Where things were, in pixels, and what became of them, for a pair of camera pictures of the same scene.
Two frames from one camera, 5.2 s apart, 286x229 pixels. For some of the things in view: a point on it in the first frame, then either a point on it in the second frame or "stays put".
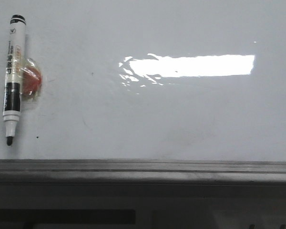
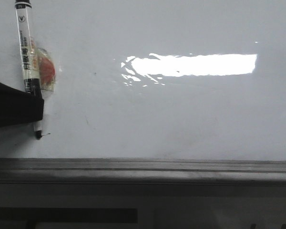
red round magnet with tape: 31,79 -> 47,73
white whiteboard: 159,80 stays put
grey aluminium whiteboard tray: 142,172 stays put
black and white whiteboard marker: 14,68 -> 32,77
